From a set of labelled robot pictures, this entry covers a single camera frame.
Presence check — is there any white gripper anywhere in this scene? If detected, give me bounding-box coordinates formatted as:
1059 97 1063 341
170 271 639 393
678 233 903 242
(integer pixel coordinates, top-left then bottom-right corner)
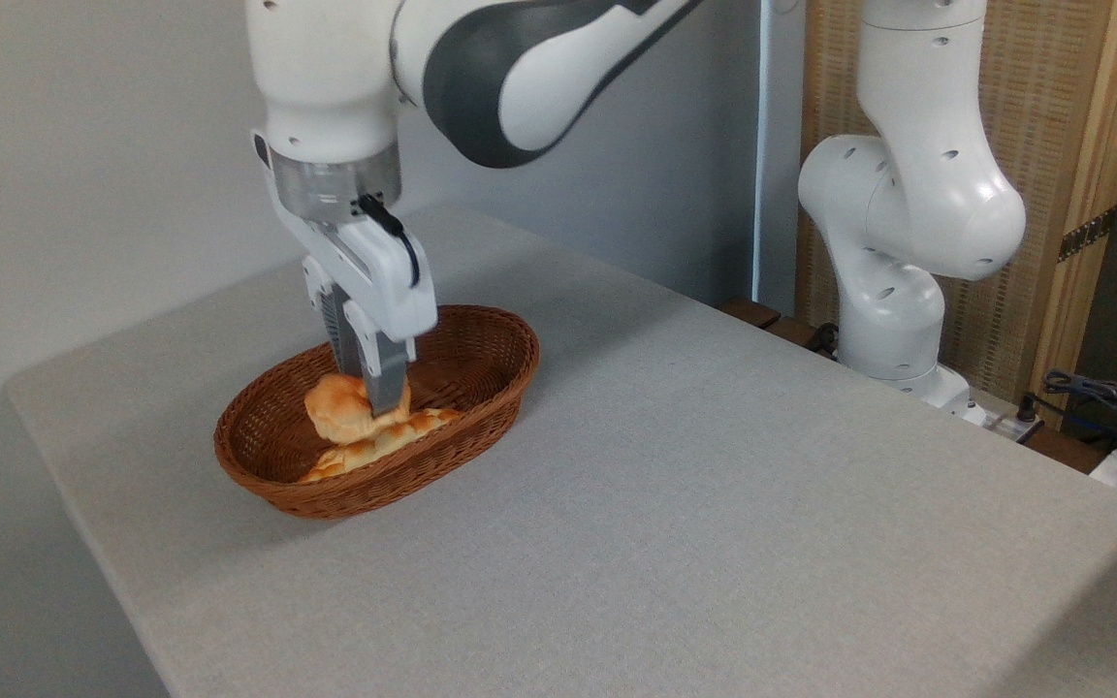
250 130 440 419

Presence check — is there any round braided bread bun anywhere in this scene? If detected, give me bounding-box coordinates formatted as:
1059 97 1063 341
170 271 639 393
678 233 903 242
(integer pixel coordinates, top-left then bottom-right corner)
303 372 413 446

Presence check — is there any long braided bread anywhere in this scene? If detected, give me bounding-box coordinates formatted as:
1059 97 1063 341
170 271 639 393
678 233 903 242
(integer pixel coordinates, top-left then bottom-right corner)
298 406 463 485

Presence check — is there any brown wicker basket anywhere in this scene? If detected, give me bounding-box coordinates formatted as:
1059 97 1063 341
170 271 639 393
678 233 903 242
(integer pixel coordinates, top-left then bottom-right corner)
213 303 541 521

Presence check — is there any wooden woven folding screen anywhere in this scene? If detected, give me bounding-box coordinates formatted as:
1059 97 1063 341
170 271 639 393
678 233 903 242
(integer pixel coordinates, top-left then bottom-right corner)
796 0 1117 429

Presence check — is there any dark metal screen hinge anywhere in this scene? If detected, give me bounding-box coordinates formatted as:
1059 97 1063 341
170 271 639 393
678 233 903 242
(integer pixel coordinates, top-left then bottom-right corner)
1057 206 1117 264

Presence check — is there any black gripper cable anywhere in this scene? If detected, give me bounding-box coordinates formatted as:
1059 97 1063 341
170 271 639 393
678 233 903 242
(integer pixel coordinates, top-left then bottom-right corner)
356 193 422 290

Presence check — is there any black cable bundle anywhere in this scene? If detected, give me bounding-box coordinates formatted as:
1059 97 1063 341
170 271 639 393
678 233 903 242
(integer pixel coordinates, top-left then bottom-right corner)
1041 369 1117 449

